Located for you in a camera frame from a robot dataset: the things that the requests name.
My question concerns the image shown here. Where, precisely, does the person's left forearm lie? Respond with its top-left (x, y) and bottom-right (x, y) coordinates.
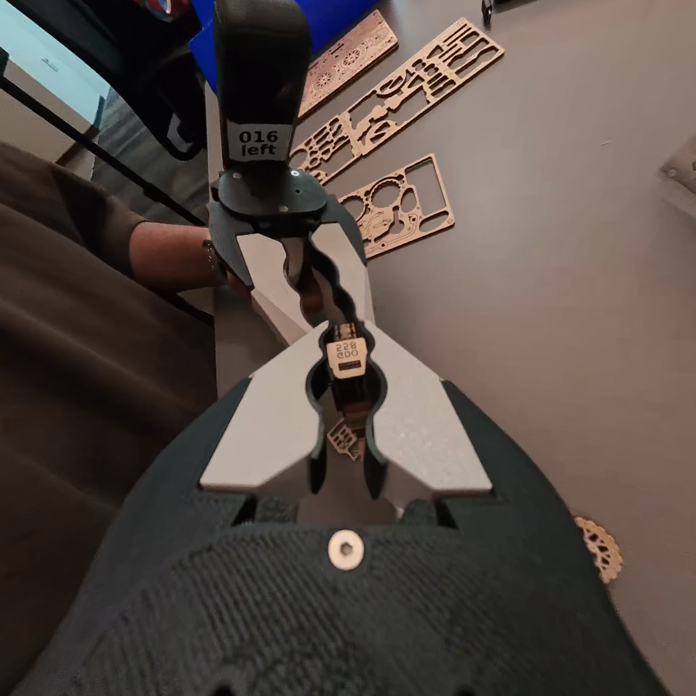
top-left (128, 219), bottom-right (214, 290)

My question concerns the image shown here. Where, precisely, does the small wooden puzzle piece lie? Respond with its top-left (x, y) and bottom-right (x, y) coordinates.
top-left (326, 420), bottom-right (366, 463)

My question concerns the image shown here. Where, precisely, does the slotted wooden puzzle sheet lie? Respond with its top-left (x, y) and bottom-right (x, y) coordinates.
top-left (344, 16), bottom-right (506, 157)

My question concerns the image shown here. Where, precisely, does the person's brown clothing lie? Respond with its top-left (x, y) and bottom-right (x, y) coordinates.
top-left (0, 140), bottom-right (219, 696)

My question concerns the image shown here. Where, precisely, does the small wooden gear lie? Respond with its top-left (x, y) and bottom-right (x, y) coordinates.
top-left (572, 515), bottom-right (624, 586)

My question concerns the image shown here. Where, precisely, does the white cabinet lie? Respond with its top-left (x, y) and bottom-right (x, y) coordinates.
top-left (0, 0), bottom-right (109, 166)

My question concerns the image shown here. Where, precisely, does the wooden mechanical puzzle model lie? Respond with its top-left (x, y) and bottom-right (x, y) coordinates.
top-left (325, 321), bottom-right (377, 433)

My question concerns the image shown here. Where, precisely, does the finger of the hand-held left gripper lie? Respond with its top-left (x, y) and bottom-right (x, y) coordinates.
top-left (238, 233), bottom-right (323, 350)
top-left (309, 219), bottom-right (373, 324)

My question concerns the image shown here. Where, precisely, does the grey plastic piece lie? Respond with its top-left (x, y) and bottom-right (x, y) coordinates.
top-left (659, 146), bottom-right (696, 195)

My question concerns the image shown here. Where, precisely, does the reddish wooden puzzle sheet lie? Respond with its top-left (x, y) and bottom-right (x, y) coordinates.
top-left (296, 8), bottom-right (401, 121)

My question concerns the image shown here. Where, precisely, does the black chair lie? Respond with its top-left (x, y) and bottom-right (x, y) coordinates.
top-left (51, 0), bottom-right (210, 164)

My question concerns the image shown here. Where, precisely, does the round-holed wooden puzzle sheet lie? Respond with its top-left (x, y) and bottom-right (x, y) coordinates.
top-left (336, 153), bottom-right (456, 260)

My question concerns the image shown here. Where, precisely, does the short wooden puzzle sheet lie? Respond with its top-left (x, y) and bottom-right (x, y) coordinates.
top-left (287, 115), bottom-right (364, 187)

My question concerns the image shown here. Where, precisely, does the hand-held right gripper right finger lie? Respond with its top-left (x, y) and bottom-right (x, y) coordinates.
top-left (361, 320), bottom-right (494, 513)

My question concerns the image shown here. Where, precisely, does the grey desk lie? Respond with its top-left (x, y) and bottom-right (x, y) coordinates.
top-left (206, 0), bottom-right (696, 696)

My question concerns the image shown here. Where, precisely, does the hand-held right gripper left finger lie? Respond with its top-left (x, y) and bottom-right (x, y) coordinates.
top-left (199, 321), bottom-right (331, 494)

